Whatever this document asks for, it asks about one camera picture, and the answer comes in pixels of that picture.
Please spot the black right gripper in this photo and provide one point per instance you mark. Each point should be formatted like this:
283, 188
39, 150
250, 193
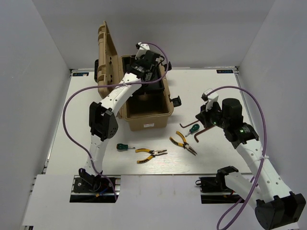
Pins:
203, 116

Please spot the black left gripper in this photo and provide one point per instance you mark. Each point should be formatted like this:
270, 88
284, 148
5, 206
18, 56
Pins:
140, 60

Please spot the dark hex key small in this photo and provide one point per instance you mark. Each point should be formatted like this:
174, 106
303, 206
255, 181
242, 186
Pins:
190, 124

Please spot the green stubby screwdriver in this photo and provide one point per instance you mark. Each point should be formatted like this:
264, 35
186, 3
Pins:
124, 147
193, 129

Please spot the dark hex key large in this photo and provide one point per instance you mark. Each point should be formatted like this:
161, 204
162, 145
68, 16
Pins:
201, 132

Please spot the tan plastic toolbox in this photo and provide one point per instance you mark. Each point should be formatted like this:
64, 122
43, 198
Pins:
140, 111

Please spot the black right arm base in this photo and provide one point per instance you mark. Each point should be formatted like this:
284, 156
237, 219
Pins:
212, 193

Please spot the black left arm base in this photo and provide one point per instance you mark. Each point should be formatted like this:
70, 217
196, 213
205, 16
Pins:
98, 192

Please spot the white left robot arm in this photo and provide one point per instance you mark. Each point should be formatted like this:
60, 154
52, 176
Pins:
102, 115

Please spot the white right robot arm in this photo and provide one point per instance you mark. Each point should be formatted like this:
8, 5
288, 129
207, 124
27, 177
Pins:
274, 203

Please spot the black toolbox inner tray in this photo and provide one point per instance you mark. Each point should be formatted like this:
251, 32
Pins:
145, 88

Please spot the yellow pliers right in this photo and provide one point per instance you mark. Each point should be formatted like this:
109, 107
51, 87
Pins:
184, 144

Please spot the yellow pliers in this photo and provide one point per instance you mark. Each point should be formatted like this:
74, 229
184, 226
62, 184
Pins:
184, 144
152, 154

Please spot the yellow pliers centre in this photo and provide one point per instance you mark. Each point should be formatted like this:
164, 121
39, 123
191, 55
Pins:
152, 154

